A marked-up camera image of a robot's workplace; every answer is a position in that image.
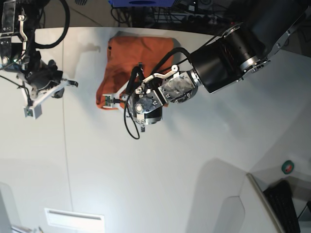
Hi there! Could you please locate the orange t-shirt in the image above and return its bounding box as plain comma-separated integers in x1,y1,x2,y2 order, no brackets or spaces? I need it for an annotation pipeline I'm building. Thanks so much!
96,36,174,110

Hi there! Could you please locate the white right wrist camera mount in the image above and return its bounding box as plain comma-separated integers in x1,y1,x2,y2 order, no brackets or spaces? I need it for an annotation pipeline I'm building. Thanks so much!
17,70,78,119

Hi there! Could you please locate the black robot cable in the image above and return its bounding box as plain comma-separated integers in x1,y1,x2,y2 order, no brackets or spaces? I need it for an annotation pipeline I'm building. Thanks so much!
34,0,70,49

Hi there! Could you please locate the black keyboard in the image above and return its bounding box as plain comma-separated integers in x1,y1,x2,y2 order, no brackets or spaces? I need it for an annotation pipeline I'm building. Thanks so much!
263,186,301,233

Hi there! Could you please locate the blue bin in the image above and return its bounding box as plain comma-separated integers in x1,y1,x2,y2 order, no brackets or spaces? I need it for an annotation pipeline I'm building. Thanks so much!
108,0,180,7

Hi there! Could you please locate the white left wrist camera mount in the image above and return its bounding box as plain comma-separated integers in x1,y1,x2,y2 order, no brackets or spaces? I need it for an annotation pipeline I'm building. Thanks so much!
102,82,128,110

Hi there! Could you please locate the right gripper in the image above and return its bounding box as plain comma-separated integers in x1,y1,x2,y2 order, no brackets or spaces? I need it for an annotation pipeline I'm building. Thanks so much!
0,0,64,99

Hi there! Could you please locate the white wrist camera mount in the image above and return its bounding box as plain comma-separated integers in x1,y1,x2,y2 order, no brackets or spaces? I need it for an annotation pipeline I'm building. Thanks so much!
17,70,78,119
102,82,128,110

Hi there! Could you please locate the green tape roll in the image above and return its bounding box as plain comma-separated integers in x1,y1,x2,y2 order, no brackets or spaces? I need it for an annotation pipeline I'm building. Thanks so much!
281,160,294,175

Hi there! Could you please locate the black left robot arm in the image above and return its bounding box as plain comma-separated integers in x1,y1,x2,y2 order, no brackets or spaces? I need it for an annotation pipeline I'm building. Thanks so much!
123,0,311,129

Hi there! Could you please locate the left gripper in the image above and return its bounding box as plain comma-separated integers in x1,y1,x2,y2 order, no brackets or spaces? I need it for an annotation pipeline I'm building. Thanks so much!
126,65,198,132

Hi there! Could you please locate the white paper box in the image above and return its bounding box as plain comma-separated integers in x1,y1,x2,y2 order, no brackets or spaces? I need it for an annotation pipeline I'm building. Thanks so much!
44,208,105,233

